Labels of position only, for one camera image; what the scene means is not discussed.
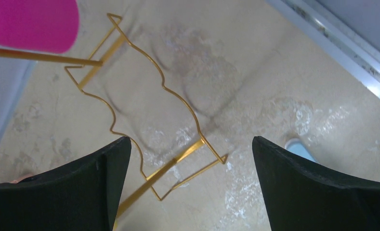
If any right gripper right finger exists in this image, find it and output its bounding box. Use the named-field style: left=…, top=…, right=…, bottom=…
left=252, top=136, right=380, bottom=231

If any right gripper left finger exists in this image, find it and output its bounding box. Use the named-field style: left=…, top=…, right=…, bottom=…
left=0, top=137, right=131, bottom=231

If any magenta wine glass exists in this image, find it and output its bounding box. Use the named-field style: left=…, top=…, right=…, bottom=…
left=0, top=0, right=79, bottom=54

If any grey orange highlighter marker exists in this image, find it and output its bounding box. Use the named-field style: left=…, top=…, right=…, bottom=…
left=10, top=174, right=34, bottom=184

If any gold wire glass rack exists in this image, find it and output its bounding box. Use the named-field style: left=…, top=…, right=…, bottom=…
left=0, top=13, right=229, bottom=231

